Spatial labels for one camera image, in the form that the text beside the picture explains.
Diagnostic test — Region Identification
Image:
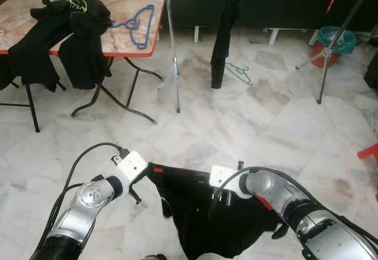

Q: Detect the black metal chair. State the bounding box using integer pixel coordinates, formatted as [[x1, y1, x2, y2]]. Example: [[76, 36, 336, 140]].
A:
[[0, 53, 67, 134]]

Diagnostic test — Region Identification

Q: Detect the silver metal clothes rack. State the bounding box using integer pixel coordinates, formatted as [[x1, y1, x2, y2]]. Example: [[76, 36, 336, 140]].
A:
[[164, 0, 378, 114]]

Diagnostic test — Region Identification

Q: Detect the black garment red trim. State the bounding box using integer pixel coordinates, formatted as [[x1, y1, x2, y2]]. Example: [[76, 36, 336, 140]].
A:
[[145, 162, 287, 260]]

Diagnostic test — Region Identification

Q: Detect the plain black shirt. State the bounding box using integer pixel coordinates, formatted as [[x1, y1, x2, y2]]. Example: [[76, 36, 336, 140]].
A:
[[8, 0, 74, 93]]

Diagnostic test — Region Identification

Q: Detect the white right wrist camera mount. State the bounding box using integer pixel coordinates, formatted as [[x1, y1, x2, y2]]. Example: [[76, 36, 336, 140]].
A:
[[209, 165, 252, 200]]

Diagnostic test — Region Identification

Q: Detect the orange bin green liner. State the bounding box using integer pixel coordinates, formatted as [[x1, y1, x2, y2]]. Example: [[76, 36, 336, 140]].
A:
[[311, 26, 359, 69]]

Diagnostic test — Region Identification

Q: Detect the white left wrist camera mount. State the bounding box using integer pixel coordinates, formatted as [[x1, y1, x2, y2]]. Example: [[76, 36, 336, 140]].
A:
[[112, 150, 149, 184]]

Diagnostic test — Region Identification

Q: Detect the green plastic hanger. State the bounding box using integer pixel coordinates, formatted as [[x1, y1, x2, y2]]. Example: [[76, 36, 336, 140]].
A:
[[226, 62, 253, 86]]

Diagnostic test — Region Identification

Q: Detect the black TV cabinet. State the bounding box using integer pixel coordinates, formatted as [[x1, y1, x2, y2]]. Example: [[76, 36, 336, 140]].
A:
[[167, 0, 378, 43]]

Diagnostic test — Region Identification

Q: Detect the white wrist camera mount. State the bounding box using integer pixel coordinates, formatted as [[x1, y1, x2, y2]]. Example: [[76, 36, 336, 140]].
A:
[[112, 150, 149, 184], [209, 165, 252, 200]]

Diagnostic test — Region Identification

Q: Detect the blue plastic hanger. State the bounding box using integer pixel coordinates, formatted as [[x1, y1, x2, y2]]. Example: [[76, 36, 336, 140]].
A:
[[109, 4, 156, 51]]

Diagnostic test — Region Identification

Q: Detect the marble table red edge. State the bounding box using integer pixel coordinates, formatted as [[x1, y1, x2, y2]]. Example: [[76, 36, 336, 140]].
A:
[[0, 0, 166, 125]]

